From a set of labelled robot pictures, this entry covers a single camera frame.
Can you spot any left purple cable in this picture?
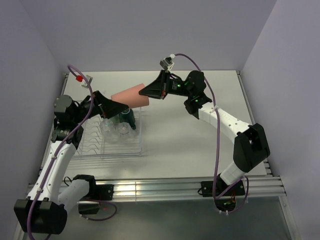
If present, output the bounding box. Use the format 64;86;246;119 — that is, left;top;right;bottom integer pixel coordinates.
26;64;118;240

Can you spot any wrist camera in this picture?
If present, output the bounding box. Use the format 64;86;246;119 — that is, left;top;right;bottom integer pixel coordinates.
75;74;95;89
159;54;176;72

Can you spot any aluminium mounting rail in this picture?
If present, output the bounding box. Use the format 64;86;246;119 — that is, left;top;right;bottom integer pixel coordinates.
97;174;287;203

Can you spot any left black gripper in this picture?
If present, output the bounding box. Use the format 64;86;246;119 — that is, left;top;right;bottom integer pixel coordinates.
72;90;129;124

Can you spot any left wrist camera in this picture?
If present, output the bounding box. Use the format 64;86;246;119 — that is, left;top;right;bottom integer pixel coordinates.
75;74;95;89

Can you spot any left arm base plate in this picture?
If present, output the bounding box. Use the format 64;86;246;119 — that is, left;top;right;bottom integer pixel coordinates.
81;184;114;201

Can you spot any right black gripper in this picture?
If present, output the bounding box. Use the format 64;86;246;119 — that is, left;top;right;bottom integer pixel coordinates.
139;70;193;100

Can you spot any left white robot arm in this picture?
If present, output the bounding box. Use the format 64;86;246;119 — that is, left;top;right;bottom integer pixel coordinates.
14;91;129;235

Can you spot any orange plastic cup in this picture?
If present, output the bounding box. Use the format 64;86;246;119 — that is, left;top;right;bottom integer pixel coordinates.
111;83;150;109

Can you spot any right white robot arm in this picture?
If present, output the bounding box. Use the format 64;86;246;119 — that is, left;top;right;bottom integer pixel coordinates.
138;70;270;195

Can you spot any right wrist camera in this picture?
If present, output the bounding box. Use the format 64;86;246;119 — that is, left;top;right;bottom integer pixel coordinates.
159;54;176;72

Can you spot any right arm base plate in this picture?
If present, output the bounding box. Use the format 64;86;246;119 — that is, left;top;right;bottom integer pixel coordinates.
197;179;246;197

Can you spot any dark green ceramic mug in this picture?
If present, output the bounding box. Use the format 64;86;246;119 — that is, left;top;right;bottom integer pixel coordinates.
118;108;136;130

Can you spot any large clear glass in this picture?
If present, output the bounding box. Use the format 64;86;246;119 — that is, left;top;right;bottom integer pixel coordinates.
99;119;119;144
117;122;136;144

